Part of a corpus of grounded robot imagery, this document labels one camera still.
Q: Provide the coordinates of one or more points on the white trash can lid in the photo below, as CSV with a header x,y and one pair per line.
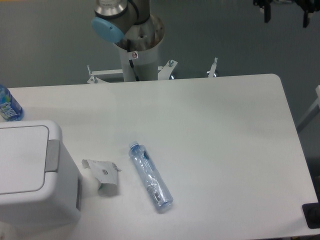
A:
x,y
22,159

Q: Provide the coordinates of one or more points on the white frame at right edge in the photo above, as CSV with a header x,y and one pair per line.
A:
x,y
312,111

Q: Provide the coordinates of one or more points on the white trash can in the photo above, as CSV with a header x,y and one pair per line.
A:
x,y
58,201

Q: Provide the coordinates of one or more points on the empty clear plastic bottle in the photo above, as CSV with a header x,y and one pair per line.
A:
x,y
152,181

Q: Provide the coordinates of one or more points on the black clamp at table edge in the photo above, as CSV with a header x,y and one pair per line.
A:
x,y
311,213

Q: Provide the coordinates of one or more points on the silver robot arm blue cap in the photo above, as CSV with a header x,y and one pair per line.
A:
x,y
127,23

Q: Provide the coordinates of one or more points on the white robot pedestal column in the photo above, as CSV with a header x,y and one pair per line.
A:
x,y
139,58

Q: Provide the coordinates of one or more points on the blue labelled water bottle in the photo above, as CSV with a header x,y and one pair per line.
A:
x,y
10,109

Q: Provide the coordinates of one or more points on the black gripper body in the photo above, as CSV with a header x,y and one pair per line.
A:
x,y
309,6

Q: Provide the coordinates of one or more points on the crumpled white paper carton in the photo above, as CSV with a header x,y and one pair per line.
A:
x,y
107,175

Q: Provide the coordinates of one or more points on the white pedestal base frame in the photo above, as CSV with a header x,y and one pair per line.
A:
x,y
165,72

